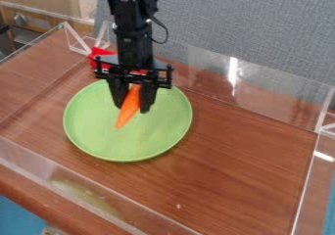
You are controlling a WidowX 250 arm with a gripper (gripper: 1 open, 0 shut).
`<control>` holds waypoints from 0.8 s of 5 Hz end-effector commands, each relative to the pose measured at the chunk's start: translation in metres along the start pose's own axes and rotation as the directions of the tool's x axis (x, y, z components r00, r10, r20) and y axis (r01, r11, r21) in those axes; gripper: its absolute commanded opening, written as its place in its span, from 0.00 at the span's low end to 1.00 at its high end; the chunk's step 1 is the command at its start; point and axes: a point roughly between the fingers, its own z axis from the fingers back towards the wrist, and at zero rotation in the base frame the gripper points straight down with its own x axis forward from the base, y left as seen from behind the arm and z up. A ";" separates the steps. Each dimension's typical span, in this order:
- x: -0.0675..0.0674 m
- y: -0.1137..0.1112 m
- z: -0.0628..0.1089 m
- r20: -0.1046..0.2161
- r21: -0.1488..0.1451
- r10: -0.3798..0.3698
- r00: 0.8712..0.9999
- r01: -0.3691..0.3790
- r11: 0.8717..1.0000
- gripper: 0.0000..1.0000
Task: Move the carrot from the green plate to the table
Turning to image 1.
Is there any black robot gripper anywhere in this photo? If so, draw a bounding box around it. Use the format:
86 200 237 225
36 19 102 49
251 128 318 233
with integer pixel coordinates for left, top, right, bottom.
95 26 173 114

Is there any orange toy carrot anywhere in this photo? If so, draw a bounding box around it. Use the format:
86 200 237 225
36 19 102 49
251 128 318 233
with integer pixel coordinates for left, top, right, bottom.
115 84 142 128

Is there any red plastic block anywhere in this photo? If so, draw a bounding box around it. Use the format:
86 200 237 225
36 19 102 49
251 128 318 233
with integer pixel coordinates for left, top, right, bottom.
89 46 150 75

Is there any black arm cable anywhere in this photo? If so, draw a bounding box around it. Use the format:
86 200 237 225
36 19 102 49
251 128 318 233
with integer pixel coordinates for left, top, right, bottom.
150 15 170 45

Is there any green round plate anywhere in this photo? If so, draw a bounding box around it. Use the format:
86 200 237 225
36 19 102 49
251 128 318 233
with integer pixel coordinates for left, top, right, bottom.
63 80 193 163

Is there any clear acrylic enclosure wall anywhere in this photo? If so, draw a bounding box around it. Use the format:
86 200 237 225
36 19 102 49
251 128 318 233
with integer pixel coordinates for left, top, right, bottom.
0 27 335 235

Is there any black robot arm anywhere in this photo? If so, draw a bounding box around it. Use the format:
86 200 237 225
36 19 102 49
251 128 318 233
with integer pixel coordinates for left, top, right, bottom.
94 0 173 114

